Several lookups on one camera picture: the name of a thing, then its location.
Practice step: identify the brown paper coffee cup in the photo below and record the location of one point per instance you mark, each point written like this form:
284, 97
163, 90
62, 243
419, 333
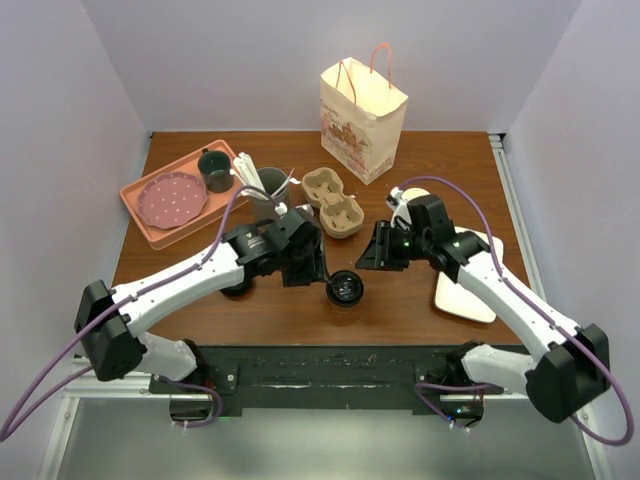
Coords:
413, 193

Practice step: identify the dark green mug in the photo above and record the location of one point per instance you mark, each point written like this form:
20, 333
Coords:
215, 169

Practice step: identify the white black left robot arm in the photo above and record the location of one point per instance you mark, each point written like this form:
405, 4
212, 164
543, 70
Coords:
113, 323

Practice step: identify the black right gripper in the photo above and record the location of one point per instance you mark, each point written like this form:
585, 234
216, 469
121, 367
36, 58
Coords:
378, 254

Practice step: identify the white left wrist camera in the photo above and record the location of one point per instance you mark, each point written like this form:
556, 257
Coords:
281, 209

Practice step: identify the grey cylindrical utensil holder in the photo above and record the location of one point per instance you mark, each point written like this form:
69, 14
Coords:
271, 178

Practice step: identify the cardboard two-cup carrier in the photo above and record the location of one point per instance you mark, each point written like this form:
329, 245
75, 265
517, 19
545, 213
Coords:
339, 214

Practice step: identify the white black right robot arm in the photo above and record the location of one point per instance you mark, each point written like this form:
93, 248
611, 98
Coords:
565, 366

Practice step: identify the pink rectangular tray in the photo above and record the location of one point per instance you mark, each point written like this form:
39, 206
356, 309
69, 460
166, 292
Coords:
214, 208

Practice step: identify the pink polka dot plate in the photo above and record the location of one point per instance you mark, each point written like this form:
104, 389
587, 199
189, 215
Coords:
171, 200

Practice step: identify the white plastic stirrer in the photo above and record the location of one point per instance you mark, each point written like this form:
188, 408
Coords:
289, 179

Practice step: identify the black plastic cup lid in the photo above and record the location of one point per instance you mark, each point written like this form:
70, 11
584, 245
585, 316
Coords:
345, 288

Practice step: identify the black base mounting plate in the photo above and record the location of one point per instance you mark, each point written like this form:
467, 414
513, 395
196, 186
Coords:
230, 379

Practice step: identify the cream paper takeout bag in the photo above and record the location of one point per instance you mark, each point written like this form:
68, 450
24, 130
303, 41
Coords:
362, 113

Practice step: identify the white rectangular plate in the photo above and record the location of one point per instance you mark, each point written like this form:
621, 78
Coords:
454, 299

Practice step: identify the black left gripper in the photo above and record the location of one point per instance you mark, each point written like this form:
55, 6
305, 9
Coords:
314, 271

